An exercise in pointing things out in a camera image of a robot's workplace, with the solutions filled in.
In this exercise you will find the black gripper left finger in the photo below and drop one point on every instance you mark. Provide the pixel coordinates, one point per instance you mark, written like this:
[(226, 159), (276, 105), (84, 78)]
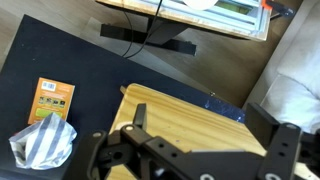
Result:
[(110, 153)]

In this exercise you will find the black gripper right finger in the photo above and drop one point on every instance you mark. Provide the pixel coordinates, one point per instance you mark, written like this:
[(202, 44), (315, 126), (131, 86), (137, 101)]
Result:
[(283, 150)]

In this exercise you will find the light grey sofa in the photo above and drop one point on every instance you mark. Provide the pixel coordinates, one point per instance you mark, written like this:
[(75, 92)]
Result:
[(296, 83)]

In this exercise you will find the orange card packet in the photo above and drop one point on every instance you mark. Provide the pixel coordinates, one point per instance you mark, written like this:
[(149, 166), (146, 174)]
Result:
[(50, 98)]

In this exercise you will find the light wooden table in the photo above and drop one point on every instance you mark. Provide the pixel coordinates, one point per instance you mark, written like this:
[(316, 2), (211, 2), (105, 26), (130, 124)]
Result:
[(186, 116)]

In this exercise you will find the black low table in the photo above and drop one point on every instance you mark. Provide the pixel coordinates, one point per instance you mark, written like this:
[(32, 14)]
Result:
[(83, 66)]

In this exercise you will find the orange black clamp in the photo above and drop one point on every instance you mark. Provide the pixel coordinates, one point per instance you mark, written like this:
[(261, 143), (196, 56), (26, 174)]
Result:
[(271, 5)]

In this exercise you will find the white round disc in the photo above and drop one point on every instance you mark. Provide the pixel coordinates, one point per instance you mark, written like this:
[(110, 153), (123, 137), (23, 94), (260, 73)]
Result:
[(200, 3)]

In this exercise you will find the wooden board with aluminium frame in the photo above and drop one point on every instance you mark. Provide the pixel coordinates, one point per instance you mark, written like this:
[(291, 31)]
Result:
[(213, 20)]

